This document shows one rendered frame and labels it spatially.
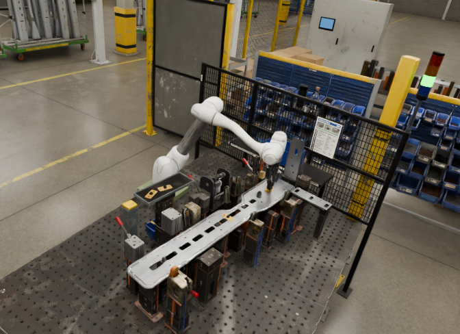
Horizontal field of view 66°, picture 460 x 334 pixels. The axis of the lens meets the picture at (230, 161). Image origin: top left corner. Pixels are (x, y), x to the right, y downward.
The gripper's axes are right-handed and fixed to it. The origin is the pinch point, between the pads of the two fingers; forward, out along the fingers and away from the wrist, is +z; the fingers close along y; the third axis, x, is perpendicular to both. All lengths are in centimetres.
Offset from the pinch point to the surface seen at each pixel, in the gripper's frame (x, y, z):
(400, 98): 58, 52, -70
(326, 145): 55, 13, -20
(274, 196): -3.9, 7.5, 4.7
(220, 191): -32.3, -19.7, 1.3
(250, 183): -2.5, -15.2, 5.8
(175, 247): -89, -3, 4
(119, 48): 361, -694, 90
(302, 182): 23.5, 13.9, 1.2
